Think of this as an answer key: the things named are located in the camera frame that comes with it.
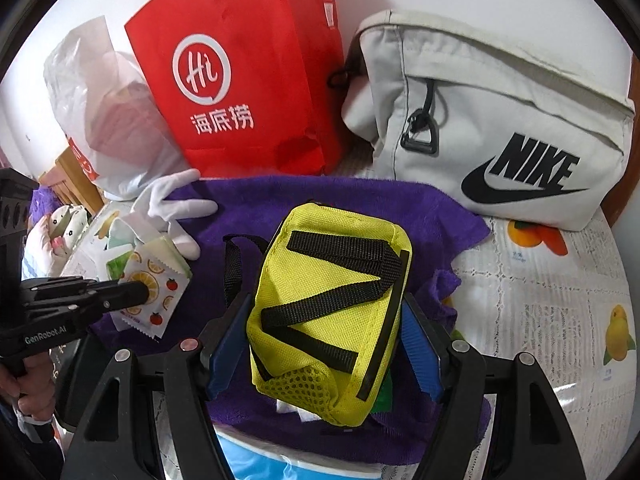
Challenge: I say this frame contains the green sachet packet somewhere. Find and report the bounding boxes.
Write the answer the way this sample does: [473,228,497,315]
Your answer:
[371,370,393,414]

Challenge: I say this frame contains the fruit print small packet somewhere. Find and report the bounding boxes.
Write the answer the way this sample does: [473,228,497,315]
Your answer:
[111,235,192,340]

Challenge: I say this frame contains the yellow pouch black straps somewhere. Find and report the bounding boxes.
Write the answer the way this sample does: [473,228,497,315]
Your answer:
[221,201,414,428]

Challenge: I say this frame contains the white cotton glove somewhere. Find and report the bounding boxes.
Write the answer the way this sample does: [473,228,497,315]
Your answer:
[131,168,218,261]

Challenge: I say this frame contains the white tissue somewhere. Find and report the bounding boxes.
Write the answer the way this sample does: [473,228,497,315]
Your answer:
[276,400,323,424]

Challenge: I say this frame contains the white sponge block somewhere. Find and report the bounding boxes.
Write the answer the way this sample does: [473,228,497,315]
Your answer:
[62,204,132,281]

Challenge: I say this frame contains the person's left hand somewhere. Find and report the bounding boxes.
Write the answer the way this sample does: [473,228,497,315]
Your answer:
[0,352,55,422]

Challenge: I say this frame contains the spotted plush toy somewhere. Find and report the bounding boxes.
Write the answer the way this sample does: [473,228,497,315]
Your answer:
[49,205,90,254]

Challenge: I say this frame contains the blue tissue pack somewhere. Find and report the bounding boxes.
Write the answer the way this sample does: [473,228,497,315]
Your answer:
[215,426,418,480]

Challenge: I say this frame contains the purple plush toy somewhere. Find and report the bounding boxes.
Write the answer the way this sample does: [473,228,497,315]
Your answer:
[29,184,62,226]

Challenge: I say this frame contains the wooden bed headboard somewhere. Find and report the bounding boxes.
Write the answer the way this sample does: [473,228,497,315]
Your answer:
[38,146,104,214]

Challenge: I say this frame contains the purple fluffy towel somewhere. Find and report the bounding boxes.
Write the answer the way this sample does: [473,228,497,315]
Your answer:
[92,173,494,466]

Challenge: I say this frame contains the fruit pattern tablecloth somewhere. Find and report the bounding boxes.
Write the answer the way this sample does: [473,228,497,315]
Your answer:
[49,159,639,480]

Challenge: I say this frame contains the white Miniso plastic bag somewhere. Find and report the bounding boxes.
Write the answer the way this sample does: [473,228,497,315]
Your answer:
[43,16,189,200]

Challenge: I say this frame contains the grey Nike waist bag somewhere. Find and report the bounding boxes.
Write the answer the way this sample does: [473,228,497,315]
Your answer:
[342,10,634,231]

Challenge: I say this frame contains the red Haidilao paper bag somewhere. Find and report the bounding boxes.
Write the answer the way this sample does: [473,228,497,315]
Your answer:
[126,0,349,178]

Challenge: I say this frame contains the brown wooden door frame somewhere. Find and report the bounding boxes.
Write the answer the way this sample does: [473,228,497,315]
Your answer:
[598,54,640,229]

